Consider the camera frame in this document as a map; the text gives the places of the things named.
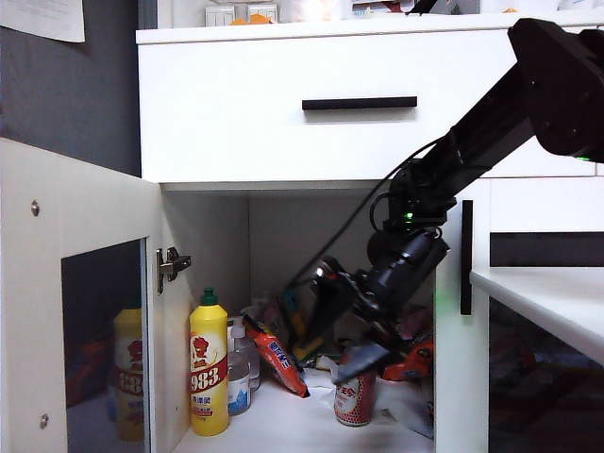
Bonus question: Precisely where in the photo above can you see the orange blue snack packet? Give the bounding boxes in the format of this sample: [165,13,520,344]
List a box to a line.
[243,314,310,399]

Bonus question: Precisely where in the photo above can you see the red white beverage can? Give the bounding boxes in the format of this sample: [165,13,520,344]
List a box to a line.
[333,367,378,428]

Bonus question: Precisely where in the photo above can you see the white wall switch panel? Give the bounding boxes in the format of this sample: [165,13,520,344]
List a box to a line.
[247,4,279,25]
[205,5,236,27]

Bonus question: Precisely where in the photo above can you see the clear pump bottle blue label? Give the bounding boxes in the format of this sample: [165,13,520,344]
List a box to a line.
[226,316,251,417]

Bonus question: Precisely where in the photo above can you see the red orange snack packet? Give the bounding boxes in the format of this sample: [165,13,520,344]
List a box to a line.
[381,334,434,382]

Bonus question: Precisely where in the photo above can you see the yellow detergent bottle green cap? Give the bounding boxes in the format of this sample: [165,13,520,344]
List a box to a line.
[188,287,230,438]

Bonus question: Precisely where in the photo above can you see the pink snack packet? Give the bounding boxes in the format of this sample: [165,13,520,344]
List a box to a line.
[400,306,433,342]

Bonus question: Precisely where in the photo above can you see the black door handle bar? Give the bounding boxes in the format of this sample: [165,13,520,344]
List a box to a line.
[460,199,475,316]

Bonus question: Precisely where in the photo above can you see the printed paper box pile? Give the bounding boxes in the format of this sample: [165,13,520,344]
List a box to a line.
[351,0,414,20]

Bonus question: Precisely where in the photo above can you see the black drawer handle bar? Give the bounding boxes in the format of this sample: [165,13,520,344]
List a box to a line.
[301,96,419,111]

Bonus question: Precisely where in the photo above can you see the white glass-panel cabinet door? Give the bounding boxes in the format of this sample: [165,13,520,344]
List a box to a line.
[0,137,164,453]
[433,177,604,453]

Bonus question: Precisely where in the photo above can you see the white paper sheet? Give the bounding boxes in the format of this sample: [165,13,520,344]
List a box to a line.
[0,0,86,43]

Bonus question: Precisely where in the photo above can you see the silver door hinge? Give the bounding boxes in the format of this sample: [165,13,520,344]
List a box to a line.
[155,246,193,296]

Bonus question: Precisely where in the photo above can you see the clear plastic bottle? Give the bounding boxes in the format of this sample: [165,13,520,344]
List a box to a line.
[244,332,261,393]

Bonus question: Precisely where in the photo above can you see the wide white drawer front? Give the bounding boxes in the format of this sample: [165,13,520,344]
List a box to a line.
[137,28,596,184]

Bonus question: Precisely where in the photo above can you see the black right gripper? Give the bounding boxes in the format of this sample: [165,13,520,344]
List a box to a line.
[330,271,411,386]

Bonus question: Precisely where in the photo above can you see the pink white packet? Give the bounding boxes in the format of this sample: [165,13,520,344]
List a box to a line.
[257,301,285,334]

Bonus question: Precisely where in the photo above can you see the white cabinet body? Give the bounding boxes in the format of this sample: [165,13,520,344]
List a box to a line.
[135,11,604,453]

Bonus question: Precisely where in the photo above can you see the yellow sponge scrubber blue handle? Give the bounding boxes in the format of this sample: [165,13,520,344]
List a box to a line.
[282,290,327,364]

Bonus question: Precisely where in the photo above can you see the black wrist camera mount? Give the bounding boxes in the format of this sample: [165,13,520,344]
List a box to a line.
[281,256,360,353]

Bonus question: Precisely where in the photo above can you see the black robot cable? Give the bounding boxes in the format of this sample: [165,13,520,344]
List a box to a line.
[285,141,454,289]

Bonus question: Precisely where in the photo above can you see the translucent white plastic bag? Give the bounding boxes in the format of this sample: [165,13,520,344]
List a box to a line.
[282,0,348,23]

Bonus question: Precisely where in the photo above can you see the crumpled white plastic bag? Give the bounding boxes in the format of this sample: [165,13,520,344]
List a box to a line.
[301,367,434,438]

